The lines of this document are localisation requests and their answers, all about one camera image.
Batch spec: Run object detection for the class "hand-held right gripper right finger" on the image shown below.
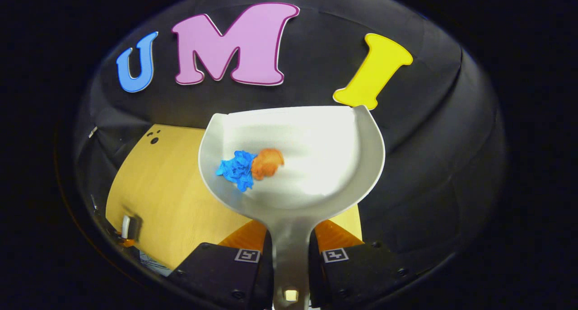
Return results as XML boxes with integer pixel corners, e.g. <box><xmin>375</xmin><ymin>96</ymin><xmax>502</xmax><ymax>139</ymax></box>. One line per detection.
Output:
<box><xmin>309</xmin><ymin>220</ymin><xmax>426</xmax><ymax>310</ymax></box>

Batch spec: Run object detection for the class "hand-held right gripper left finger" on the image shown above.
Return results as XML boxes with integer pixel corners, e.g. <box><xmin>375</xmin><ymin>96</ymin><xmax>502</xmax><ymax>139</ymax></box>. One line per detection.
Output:
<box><xmin>168</xmin><ymin>220</ymin><xmax>274</xmax><ymax>310</ymax></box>

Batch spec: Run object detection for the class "blue paper scrap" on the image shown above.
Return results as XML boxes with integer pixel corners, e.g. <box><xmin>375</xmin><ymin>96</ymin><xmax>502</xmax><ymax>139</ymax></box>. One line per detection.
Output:
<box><xmin>216</xmin><ymin>150</ymin><xmax>258</xmax><ymax>192</ymax></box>

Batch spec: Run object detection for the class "small grey dustpan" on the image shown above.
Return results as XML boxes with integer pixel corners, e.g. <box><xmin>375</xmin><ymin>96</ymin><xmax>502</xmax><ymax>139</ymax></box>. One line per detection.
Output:
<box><xmin>198</xmin><ymin>105</ymin><xmax>386</xmax><ymax>310</ymax></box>

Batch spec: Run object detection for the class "orange paper scrap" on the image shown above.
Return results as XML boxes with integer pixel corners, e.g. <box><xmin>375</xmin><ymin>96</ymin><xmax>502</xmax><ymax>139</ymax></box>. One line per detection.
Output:
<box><xmin>251</xmin><ymin>148</ymin><xmax>285</xmax><ymax>181</ymax></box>

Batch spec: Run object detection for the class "wooden desktop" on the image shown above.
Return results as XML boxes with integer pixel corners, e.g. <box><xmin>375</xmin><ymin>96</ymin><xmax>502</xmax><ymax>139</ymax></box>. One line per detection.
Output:
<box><xmin>105</xmin><ymin>124</ymin><xmax>364</xmax><ymax>271</ymax></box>

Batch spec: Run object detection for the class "black backdrop cloth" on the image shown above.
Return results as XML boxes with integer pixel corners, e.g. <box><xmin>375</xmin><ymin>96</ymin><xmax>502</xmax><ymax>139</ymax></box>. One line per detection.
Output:
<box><xmin>75</xmin><ymin>0</ymin><xmax>506</xmax><ymax>279</ymax></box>

